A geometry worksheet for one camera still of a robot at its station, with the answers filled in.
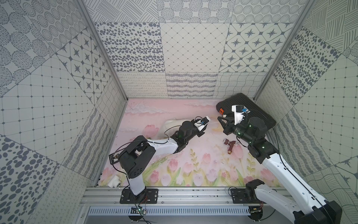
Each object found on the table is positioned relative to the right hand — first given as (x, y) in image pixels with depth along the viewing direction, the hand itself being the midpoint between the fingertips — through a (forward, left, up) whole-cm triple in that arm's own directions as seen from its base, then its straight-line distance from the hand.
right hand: (218, 119), depth 72 cm
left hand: (+8, +6, -7) cm, 12 cm away
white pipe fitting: (-26, +56, -25) cm, 67 cm away
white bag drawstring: (-1, +2, -2) cm, 3 cm away
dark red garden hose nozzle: (+1, -10, -27) cm, 29 cm away
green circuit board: (-38, +40, -28) cm, 62 cm away
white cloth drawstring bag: (+1, +26, -9) cm, 27 cm away
